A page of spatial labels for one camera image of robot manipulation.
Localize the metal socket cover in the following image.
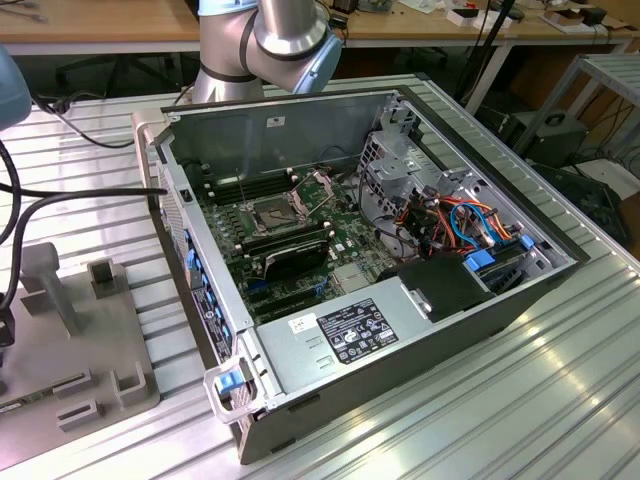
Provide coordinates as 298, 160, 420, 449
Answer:
289, 168, 337, 218

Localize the CPU socket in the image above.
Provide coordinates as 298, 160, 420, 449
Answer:
248, 195, 304, 237

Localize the green motherboard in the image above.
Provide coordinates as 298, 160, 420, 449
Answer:
192, 158, 401, 326

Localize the black graphics card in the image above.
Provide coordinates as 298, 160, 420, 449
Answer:
260, 238, 332, 282

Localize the silver chipset heatsink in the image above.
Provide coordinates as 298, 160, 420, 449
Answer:
332, 263, 372, 295

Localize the silver drive cage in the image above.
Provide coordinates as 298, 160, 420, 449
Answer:
355, 127, 484, 241

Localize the silver power supply unit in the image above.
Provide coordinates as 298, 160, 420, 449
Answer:
253, 278, 437, 397

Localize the blue card retainer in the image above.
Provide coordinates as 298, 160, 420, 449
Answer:
183, 227, 199, 287

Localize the blue disk carrier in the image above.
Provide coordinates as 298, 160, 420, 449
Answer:
462, 251, 497, 275

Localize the blue case latch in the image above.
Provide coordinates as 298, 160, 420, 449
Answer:
212, 370, 242, 397

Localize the grey open PC case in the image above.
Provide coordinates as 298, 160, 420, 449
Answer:
130, 87, 592, 466

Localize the grey parts rack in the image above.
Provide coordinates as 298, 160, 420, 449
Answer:
0, 242, 162, 444

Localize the white cardboard box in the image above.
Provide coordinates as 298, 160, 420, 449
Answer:
446, 7, 514, 30

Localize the black mesh panel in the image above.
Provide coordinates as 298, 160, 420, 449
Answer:
529, 162, 632, 244

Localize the wooden desk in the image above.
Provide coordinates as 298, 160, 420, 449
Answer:
0, 0, 640, 57

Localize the brown cardboard box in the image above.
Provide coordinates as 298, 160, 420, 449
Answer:
541, 7, 586, 32

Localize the orange wire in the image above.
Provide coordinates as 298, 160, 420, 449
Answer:
393, 197, 454, 255

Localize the blue wire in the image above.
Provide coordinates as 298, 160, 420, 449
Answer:
448, 200, 496, 251

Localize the thick black cable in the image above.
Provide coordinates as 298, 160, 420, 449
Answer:
0, 139, 170, 369

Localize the thin grey cable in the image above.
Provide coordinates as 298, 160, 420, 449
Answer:
30, 94, 137, 149

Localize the grey metal frame table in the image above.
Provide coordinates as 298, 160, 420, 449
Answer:
514, 52, 640, 162

